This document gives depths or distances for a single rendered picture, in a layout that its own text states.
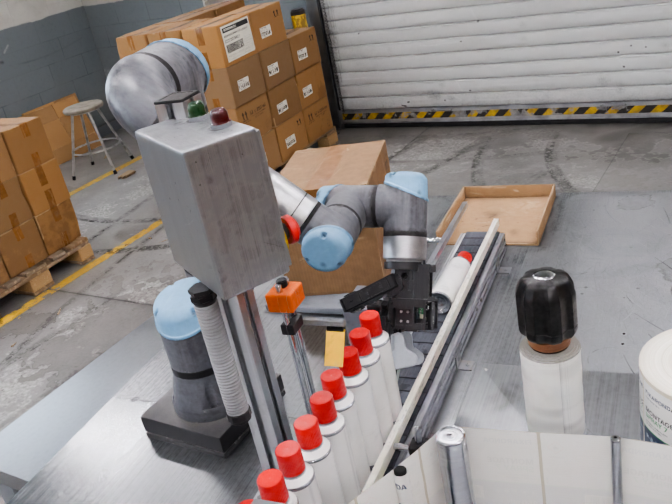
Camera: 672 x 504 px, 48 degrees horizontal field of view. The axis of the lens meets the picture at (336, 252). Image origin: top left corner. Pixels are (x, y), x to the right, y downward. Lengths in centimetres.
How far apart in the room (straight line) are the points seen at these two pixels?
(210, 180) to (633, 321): 100
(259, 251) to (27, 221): 369
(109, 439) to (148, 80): 72
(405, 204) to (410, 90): 454
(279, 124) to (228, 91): 55
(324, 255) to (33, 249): 351
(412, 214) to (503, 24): 418
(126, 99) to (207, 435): 60
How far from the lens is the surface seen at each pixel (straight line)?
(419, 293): 128
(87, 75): 779
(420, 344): 149
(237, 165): 87
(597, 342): 155
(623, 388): 135
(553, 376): 111
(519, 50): 541
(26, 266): 456
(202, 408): 142
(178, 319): 134
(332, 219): 119
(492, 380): 137
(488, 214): 211
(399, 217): 127
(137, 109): 121
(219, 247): 88
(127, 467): 149
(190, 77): 133
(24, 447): 167
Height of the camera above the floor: 169
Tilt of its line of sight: 25 degrees down
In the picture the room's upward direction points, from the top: 12 degrees counter-clockwise
